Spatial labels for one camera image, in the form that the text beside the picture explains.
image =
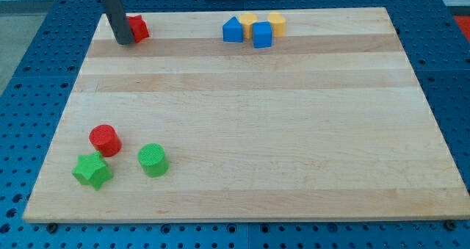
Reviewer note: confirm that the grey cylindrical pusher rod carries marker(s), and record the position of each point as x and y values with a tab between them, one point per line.
117	19

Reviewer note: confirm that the blue triangle block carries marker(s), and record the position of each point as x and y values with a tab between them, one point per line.
232	31

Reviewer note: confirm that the red star block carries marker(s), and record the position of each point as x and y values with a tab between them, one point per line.
138	27

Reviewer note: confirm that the yellow hexagon block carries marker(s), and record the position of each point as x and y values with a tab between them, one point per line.
247	20

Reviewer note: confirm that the red cylinder block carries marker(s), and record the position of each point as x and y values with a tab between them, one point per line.
105	139

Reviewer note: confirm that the blue cube block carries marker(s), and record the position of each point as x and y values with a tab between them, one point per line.
262	34

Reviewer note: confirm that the green cylinder block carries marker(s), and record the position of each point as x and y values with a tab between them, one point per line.
153	160

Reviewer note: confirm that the yellow heart block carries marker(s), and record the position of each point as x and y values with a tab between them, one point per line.
278	24

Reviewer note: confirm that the green star block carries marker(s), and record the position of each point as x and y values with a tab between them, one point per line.
92	170

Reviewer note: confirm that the wooden board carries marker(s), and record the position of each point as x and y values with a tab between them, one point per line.
328	124

